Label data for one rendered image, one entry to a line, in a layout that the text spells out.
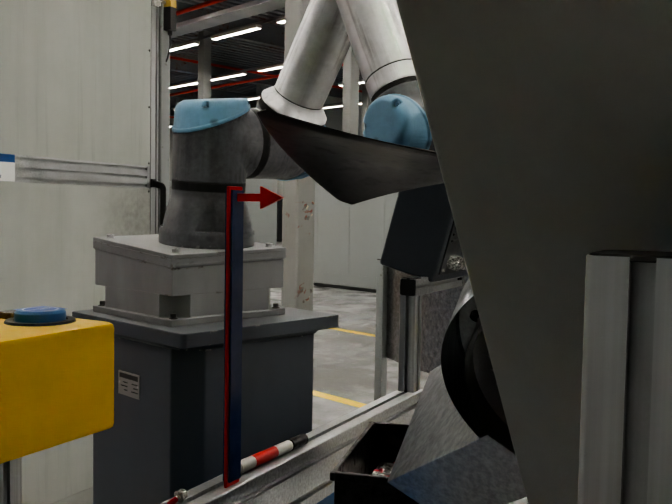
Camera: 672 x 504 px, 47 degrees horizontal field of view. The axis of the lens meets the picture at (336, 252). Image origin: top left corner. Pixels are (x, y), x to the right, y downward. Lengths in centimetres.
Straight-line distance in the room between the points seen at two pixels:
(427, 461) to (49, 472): 213
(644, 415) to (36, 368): 43
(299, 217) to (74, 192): 500
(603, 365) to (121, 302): 96
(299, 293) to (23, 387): 696
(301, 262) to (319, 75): 633
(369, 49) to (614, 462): 69
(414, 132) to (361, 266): 1042
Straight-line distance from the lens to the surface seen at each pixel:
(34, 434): 62
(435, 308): 295
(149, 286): 115
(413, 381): 133
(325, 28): 121
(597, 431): 34
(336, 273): 1167
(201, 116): 118
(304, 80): 123
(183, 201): 119
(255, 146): 121
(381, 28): 95
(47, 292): 258
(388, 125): 88
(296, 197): 747
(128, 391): 119
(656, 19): 34
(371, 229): 1113
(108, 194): 274
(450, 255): 138
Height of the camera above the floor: 117
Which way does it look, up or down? 3 degrees down
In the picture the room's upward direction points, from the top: 1 degrees clockwise
